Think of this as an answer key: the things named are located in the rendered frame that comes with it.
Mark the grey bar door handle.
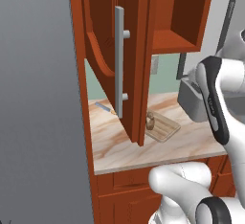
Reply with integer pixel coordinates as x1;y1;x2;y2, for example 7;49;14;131
114;5;131;120

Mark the red-brown drawer front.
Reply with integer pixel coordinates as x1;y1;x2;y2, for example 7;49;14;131
112;167;153;190

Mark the red-brown side panel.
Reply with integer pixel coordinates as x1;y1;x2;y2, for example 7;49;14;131
67;0;99;224

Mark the small brown food item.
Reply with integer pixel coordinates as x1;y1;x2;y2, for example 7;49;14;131
145;111;157;131

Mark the grey wall outlet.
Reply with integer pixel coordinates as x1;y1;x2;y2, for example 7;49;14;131
150;55;160;76

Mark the grey countertop appliance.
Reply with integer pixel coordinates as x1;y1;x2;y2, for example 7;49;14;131
176;69;212;123

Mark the red-brown base cabinet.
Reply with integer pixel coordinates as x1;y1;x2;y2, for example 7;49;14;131
94;153;239;224

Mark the red-brown wall cabinet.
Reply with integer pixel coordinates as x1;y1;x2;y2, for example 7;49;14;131
148;0;216;56

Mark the blue-grey knife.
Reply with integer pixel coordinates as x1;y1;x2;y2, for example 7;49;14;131
94;101;119;117

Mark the red-brown cabinet door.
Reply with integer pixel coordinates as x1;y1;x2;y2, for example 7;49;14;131
79;0;153;147

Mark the light wooden cutting board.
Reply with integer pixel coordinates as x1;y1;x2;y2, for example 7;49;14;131
145;109;183;145

